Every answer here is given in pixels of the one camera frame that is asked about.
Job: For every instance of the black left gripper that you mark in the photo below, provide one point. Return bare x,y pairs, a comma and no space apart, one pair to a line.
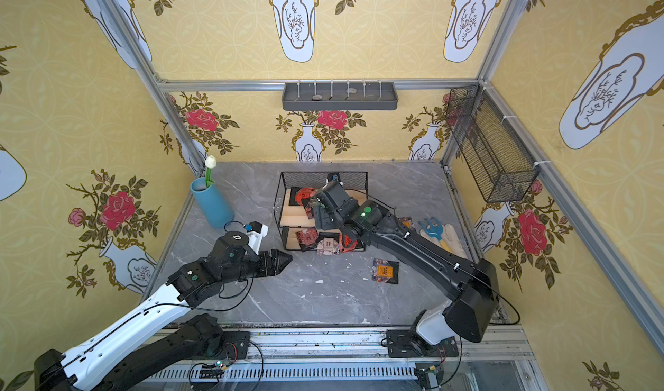
261,264

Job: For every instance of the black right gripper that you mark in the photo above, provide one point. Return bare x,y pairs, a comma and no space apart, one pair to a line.
322,204

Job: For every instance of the red label tea bag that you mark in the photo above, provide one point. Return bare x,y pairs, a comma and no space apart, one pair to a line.
299,195

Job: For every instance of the orange label tea bag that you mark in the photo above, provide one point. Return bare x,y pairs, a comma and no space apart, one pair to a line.
408,223

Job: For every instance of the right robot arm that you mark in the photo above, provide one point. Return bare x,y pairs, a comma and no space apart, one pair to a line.
470,288

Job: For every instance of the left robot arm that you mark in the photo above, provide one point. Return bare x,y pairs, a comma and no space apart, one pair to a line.
118,357

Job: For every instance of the red tea bag lower shelf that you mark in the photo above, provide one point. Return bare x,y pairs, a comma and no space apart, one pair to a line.
347,244

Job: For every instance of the blue vase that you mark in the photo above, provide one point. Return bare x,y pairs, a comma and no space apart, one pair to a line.
215,207

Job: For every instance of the blue garden hand rake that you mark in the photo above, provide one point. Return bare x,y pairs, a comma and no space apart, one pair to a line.
443,235

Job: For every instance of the white tulip flower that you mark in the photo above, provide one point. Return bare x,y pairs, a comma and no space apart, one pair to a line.
210,164

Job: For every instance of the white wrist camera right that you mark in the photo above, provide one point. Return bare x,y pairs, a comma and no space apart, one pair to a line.
333,177

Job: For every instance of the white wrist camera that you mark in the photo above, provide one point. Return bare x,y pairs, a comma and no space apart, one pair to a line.
256,232
333,177

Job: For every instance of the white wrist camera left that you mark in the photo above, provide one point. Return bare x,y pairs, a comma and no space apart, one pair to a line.
256,232

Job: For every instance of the black wire mesh shelf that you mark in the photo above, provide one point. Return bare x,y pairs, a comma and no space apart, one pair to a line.
296,206

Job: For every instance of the grey wall rack tray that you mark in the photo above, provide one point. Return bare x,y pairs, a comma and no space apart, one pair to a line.
340,95

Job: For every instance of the black wire wall basket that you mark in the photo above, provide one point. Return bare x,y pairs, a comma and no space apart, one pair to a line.
499,161

